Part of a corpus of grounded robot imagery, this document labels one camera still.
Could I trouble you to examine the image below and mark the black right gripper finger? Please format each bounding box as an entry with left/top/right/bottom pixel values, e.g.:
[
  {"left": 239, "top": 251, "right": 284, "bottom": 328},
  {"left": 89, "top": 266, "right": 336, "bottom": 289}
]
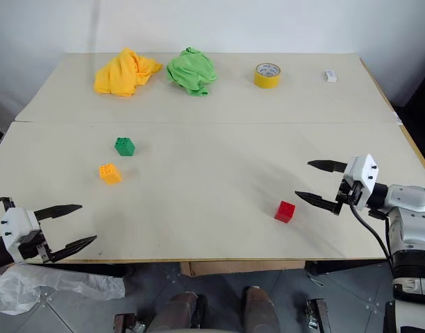
[
  {"left": 294, "top": 190, "right": 344, "bottom": 216},
  {"left": 307, "top": 160, "right": 349, "bottom": 174}
]

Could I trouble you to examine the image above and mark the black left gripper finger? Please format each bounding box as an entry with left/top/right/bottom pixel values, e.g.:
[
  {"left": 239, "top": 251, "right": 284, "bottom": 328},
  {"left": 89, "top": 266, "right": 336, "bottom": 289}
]
[
  {"left": 44, "top": 234, "right": 98, "bottom": 263},
  {"left": 35, "top": 204, "right": 83, "bottom": 221}
]

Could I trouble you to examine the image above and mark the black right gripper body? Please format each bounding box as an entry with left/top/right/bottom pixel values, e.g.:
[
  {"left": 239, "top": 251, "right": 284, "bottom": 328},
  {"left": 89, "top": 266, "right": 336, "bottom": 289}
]
[{"left": 336, "top": 178, "right": 363, "bottom": 211}]

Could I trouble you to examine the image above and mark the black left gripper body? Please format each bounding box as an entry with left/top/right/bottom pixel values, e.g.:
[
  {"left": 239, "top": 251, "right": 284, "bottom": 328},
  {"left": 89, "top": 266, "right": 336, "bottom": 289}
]
[{"left": 17, "top": 227, "right": 56, "bottom": 264}]

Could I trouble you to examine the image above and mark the red toy brick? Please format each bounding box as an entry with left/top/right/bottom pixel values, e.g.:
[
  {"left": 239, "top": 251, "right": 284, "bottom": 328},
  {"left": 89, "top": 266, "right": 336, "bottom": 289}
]
[{"left": 274, "top": 200, "right": 297, "bottom": 224}]

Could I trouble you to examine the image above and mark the crumpled clear plastic bag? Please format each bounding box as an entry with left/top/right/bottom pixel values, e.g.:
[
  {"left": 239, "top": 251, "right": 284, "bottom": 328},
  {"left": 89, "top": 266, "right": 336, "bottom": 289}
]
[{"left": 0, "top": 266, "right": 126, "bottom": 316}]

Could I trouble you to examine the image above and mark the orange toy brick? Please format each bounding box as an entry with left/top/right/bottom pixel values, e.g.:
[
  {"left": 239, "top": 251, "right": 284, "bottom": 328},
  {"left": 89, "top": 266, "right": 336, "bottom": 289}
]
[{"left": 98, "top": 162, "right": 123, "bottom": 185}]

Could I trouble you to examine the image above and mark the green toy brick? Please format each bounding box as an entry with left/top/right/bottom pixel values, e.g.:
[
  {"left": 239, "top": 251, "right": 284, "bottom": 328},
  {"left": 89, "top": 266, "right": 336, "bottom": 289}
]
[{"left": 114, "top": 137, "right": 135, "bottom": 157}]

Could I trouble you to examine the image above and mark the black metal floor clamp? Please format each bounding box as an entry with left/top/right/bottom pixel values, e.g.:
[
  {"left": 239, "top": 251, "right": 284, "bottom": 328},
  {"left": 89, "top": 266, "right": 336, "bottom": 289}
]
[
  {"left": 113, "top": 312, "right": 147, "bottom": 333},
  {"left": 305, "top": 297, "right": 329, "bottom": 330}
]

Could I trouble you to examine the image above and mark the yellow tape roll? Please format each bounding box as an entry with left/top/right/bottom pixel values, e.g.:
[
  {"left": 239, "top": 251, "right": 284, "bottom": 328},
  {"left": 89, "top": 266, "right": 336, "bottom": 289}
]
[{"left": 253, "top": 62, "right": 282, "bottom": 89}]

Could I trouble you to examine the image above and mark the yellow crumpled cloth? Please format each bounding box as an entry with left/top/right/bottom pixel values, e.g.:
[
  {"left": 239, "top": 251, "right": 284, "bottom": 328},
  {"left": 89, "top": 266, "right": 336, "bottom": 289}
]
[{"left": 93, "top": 47, "right": 164, "bottom": 98}]

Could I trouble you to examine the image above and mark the green crumpled cloth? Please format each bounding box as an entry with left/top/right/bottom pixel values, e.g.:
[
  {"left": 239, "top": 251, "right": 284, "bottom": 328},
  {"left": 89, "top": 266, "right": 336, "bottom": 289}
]
[{"left": 165, "top": 46, "right": 219, "bottom": 97}]

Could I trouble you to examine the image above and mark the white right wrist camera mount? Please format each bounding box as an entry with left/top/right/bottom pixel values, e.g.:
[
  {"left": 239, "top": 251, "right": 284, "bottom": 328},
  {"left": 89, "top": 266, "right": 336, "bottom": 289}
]
[{"left": 342, "top": 154, "right": 381, "bottom": 212}]

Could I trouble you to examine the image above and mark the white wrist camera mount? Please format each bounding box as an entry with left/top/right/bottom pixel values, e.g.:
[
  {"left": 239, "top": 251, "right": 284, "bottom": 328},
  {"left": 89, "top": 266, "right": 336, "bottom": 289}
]
[
  {"left": 342, "top": 154, "right": 381, "bottom": 212},
  {"left": 0, "top": 207, "right": 42, "bottom": 264}
]

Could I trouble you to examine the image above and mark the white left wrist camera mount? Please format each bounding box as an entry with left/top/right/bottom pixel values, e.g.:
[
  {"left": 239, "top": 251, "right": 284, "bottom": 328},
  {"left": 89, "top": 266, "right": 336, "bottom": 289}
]
[{"left": 0, "top": 207, "right": 42, "bottom": 264}]

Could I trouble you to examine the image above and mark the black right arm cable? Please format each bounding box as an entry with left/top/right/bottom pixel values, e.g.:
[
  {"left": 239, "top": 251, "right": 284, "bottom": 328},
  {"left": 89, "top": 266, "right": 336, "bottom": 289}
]
[{"left": 349, "top": 203, "right": 396, "bottom": 278}]

